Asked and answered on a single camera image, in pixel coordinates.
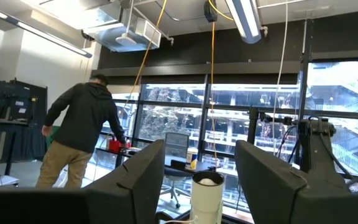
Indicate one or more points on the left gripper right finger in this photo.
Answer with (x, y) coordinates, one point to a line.
(269, 193)

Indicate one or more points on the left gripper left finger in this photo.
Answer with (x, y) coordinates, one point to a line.
(135, 186)

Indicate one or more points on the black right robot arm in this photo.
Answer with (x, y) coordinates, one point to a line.
(315, 149)

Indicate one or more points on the office chair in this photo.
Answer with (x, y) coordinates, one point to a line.
(176, 144)

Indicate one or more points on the black side desk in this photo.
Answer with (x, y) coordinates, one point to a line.
(202, 167)

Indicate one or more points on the red toolbox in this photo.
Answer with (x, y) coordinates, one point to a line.
(115, 146)

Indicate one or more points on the white wipes canister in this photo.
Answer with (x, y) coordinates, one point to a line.
(192, 160)

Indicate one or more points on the large glass window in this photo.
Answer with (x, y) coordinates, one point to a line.
(172, 124)

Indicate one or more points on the person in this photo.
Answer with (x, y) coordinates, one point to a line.
(82, 118)

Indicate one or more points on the black equipment cabinet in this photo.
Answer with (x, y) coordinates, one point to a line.
(11, 102)

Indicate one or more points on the long ceiling light bar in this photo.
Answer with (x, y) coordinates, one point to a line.
(51, 39)

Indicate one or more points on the pendant tube light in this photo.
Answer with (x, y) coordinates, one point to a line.
(244, 21)

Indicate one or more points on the silver air duct box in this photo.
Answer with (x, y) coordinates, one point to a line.
(117, 37)

